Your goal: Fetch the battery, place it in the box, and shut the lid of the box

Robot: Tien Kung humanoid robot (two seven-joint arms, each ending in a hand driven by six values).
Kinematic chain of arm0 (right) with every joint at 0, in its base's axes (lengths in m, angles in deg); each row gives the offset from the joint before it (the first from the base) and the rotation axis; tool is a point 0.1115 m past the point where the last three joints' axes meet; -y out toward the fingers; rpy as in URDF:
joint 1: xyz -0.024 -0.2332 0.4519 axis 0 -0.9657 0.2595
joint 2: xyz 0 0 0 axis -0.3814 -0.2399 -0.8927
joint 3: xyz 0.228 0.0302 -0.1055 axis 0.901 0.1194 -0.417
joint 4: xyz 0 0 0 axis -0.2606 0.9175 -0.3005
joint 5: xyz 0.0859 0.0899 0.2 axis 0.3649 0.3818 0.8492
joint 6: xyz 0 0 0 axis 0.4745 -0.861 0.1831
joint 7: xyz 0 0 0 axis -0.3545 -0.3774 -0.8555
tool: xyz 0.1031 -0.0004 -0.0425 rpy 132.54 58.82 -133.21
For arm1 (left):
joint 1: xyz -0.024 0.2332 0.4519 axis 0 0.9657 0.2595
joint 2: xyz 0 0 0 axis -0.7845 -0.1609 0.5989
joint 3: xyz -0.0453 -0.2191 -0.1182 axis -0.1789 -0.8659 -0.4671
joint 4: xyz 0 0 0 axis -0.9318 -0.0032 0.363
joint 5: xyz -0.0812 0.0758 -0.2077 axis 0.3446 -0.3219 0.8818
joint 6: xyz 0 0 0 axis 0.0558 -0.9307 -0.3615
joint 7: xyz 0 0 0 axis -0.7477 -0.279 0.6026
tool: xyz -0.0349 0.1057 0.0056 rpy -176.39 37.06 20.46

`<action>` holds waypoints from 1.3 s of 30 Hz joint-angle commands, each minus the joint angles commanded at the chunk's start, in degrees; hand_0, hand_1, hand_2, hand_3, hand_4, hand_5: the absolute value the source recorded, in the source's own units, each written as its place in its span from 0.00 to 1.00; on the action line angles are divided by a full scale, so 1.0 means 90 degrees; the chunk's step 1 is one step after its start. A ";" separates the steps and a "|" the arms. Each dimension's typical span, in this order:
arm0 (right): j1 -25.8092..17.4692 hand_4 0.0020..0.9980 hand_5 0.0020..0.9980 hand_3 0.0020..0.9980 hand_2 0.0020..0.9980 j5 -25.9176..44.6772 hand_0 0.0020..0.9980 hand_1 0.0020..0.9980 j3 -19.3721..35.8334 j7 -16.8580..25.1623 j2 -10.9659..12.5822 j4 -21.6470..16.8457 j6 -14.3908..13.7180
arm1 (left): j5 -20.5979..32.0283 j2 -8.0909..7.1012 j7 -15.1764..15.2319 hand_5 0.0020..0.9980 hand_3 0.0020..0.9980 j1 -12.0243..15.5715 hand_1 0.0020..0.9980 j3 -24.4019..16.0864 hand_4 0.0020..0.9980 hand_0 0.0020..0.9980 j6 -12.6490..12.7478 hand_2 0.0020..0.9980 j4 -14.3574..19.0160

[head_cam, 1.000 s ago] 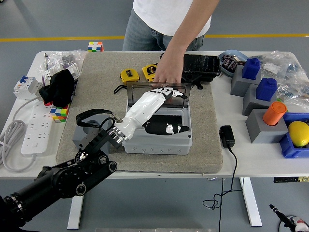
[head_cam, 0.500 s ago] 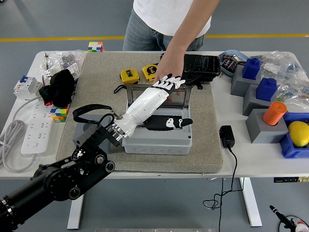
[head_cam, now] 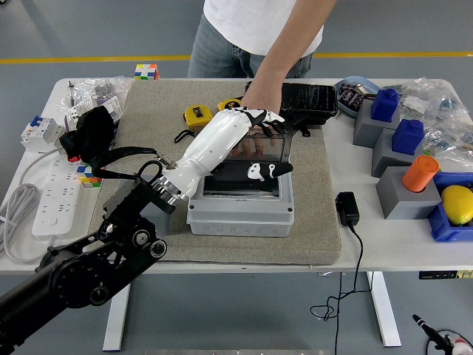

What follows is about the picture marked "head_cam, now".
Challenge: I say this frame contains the thin black adapter cord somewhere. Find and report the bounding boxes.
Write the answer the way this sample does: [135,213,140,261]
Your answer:
[309,223,375,355]

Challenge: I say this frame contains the grey block holder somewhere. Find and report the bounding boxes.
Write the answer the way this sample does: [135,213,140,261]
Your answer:
[370,127,426,178]
[375,166,443,221]
[353,98,402,149]
[140,173,174,236]

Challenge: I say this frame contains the yellow lemon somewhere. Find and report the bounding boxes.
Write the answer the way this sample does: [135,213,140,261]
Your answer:
[441,185,473,226]

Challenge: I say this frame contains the grey-brown felt mat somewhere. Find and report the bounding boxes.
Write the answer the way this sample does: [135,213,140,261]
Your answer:
[85,79,343,266]

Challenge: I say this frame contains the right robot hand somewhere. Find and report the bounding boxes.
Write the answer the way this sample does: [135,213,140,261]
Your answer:
[412,314,473,355]

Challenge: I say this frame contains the transparent hinged box lid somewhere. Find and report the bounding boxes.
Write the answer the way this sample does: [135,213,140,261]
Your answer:
[217,125,296,167]

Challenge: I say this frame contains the white power strip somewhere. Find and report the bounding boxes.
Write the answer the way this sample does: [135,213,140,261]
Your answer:
[32,154,89,237]

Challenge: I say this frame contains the black cloth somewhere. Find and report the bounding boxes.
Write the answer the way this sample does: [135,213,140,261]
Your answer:
[58,106,116,164]

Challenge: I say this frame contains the white terminal modules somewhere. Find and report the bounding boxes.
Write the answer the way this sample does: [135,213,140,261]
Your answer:
[64,95,125,129]

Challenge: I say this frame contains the orange cylinder battery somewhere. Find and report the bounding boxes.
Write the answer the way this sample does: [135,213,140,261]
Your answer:
[401,155,441,194]

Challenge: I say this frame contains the Rubik's cube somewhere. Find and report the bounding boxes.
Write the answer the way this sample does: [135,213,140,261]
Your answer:
[134,63,161,81]
[76,164,104,189]

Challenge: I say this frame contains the black plastic tray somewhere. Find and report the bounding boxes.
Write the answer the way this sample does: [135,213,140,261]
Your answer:
[244,81,339,138]

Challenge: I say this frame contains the table height control panel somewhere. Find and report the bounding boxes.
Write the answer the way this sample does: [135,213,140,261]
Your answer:
[418,270,473,281]

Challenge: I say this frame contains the blue plastic bin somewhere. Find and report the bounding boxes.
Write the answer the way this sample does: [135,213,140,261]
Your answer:
[427,172,473,243]

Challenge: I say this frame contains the blue plastic block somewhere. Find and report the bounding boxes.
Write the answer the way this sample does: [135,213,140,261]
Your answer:
[370,88,401,123]
[391,118,425,156]

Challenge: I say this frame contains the thick white power cable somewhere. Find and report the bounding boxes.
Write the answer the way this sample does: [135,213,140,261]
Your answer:
[0,146,67,264]

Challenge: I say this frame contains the light blue bowl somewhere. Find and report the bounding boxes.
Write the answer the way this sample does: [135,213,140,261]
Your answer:
[334,75,381,119]

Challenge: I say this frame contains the black power adapter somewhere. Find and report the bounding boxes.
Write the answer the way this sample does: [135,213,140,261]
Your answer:
[335,191,361,227]

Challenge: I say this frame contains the dark snack packets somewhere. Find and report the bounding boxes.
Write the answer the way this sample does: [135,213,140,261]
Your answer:
[338,83,366,110]

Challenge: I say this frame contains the grey plastic junction box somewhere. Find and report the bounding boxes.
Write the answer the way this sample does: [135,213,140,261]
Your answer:
[186,162,296,238]

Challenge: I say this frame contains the yellow tape measure black strap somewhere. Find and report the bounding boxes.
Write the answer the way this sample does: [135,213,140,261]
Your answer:
[174,105,215,144]

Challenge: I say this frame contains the person's left hand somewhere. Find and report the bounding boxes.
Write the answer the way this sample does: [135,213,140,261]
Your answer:
[236,87,285,158]

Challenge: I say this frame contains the clear bags of hardware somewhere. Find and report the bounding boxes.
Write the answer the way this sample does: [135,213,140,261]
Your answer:
[55,75,134,115]

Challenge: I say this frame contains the white circuit breaker blue lever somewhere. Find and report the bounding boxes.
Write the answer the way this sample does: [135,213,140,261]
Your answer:
[20,115,67,152]

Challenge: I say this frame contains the white table leg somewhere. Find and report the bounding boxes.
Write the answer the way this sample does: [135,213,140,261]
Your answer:
[102,273,133,351]
[365,271,403,348]

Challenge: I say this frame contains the clear bags of small parts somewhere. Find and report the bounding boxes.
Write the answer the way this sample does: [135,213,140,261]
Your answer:
[384,76,473,163]

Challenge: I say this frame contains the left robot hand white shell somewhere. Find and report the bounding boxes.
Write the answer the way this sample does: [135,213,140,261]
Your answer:
[162,106,295,199]

